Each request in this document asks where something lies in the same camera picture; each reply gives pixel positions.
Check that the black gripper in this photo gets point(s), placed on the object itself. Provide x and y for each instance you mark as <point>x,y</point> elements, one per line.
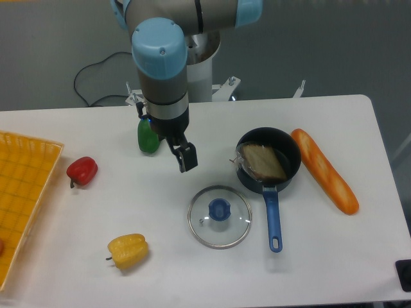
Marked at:
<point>170,122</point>

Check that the dark pot blue handle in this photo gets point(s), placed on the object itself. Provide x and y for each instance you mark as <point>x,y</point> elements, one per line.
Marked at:
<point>289,156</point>

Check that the black box at table edge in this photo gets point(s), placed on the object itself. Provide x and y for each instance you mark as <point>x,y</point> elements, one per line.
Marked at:
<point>403,268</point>

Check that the wrapped bread slice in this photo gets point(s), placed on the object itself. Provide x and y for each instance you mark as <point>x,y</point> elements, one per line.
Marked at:
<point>260,162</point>

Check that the yellow wicker basket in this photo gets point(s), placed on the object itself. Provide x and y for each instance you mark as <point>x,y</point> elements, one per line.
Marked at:
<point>27,165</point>

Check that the yellow bell pepper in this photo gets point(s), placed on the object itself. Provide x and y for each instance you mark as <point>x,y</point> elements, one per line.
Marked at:
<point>127,250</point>

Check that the orange baguette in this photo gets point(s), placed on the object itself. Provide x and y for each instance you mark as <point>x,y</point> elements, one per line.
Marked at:
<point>335,187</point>

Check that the green bell pepper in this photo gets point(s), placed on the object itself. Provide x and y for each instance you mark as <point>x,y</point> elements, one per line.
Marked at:
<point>148,140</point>

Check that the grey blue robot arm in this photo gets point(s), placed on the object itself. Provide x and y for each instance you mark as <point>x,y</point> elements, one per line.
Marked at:
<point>166,37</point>

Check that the red bell pepper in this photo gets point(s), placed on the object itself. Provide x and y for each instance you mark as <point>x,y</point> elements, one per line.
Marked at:
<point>82,171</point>

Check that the white table leg bracket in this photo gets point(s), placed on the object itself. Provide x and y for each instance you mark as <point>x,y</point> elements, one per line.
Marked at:
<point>299,91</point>

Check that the glass pot lid blue knob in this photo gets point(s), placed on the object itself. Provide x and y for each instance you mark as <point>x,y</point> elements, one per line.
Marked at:
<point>219,217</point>

